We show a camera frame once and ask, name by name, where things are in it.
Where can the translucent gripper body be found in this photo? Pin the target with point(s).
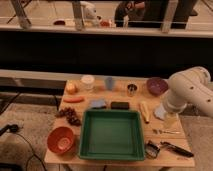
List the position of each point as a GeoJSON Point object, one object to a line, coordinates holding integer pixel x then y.
{"type": "Point", "coordinates": [169, 120]}

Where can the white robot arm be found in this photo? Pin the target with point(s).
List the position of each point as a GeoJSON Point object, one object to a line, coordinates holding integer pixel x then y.
{"type": "Point", "coordinates": [187, 86]}

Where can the blue plastic cup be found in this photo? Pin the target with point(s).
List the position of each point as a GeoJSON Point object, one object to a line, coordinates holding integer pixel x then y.
{"type": "Point", "coordinates": [109, 83]}

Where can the white paper cup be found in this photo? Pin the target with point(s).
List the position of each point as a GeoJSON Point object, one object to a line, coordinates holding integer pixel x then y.
{"type": "Point", "coordinates": [88, 81]}

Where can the light blue plate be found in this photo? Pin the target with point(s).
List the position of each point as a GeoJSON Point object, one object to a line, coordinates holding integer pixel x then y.
{"type": "Point", "coordinates": [159, 112]}

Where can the metal fork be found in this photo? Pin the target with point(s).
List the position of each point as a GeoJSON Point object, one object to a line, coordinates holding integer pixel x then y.
{"type": "Point", "coordinates": [157, 131]}

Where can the purple bowl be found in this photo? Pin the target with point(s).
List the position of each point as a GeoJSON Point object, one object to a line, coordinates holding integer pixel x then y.
{"type": "Point", "coordinates": [156, 86]}

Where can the small metal cutter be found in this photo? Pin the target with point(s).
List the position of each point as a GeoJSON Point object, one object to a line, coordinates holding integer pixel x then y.
{"type": "Point", "coordinates": [151, 149]}

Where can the black rectangular block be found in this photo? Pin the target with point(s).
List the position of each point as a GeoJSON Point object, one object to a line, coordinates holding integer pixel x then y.
{"type": "Point", "coordinates": [120, 105]}

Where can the green plastic tray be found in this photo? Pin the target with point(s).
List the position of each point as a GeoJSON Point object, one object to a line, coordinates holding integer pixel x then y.
{"type": "Point", "coordinates": [111, 135]}

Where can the blue sponge cloth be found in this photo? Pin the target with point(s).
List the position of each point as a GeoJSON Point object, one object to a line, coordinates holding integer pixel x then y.
{"type": "Point", "coordinates": [97, 104]}

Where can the purple grape bunch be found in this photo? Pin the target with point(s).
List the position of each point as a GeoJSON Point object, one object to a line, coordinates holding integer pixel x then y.
{"type": "Point", "coordinates": [70, 115]}

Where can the yellow orange fruit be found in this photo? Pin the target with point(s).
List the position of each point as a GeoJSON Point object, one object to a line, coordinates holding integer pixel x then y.
{"type": "Point", "coordinates": [71, 88]}

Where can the orange plastic bowl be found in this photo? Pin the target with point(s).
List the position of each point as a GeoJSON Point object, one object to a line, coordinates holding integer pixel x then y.
{"type": "Point", "coordinates": [60, 140]}

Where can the person in background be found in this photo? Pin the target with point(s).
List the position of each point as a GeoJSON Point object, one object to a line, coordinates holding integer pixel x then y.
{"type": "Point", "coordinates": [134, 10]}

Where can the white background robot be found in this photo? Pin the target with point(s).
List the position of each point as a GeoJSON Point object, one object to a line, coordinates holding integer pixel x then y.
{"type": "Point", "coordinates": [89, 13]}

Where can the black handled peeler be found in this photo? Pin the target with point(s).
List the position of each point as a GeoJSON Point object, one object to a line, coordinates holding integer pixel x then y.
{"type": "Point", "coordinates": [176, 149]}

